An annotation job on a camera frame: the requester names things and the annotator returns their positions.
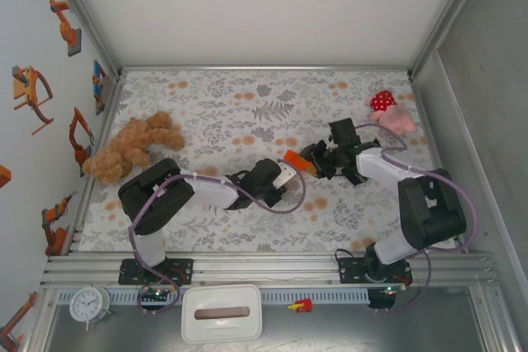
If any orange paper sheet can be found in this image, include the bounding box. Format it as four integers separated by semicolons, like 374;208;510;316
283;148;318;176

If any pink plush toy, dotted cap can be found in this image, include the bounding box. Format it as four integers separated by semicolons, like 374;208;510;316
368;90;417;137

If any floral printed table mat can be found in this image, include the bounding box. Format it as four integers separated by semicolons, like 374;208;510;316
77;68;460;254

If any small red yellow toy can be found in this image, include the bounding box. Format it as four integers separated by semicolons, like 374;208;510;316
287;298;314;314

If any brown teddy bear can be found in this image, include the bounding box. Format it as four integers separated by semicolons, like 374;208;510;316
82;111;186;185

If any small controller board with LEDs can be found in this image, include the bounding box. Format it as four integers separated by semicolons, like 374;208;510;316
379;284;409;298
138;284;177;303

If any white tissue box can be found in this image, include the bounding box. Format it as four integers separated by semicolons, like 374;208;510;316
181;284;264;345

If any white alarm clock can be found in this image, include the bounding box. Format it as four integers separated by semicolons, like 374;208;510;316
68;285;112;332

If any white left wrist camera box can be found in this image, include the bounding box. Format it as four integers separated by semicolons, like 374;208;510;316
276;161;299;189

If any aluminium enclosure frame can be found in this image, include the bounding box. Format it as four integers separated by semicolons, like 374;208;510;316
39;0;523;352

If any thin white string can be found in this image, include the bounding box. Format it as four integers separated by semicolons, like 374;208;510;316
222;274;329;284

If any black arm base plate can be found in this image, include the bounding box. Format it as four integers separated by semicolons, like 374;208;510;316
337;256;413;285
118;257;195;286

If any white slotted cable duct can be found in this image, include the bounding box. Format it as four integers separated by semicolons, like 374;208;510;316
55;288;371;305

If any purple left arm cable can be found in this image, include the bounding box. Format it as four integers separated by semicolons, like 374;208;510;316
127;164;309;317

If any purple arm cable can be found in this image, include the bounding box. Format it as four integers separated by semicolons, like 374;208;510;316
127;164;309;317
352;122;482;314

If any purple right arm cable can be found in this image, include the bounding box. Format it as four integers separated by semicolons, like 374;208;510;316
352;122;482;314

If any blue conveyor wall sticker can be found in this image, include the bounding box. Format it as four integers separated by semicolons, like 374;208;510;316
91;59;108;116

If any orange clamp wall sticker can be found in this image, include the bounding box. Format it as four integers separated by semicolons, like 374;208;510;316
11;64;55;137

